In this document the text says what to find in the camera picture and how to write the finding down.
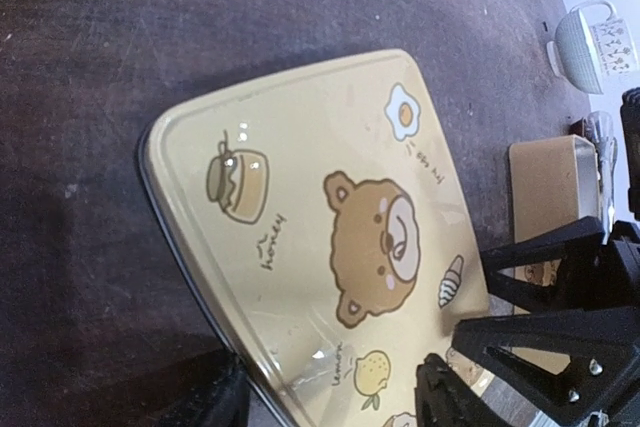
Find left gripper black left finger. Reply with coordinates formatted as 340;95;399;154
415;353;505;427

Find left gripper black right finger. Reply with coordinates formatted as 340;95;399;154
452;307;639;422

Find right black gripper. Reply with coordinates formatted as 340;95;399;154
481;89;639;313

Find tan tin box with paper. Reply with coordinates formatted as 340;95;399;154
508;135;601;288

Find metal tongs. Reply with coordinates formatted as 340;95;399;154
584;111;618;243

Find tan bear tin lid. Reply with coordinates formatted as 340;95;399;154
140;49;492;426

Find pale green ceramic bowl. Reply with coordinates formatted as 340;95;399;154
546;9;603;95

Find patterned mug yellow inside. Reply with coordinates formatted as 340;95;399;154
570;0;639;77

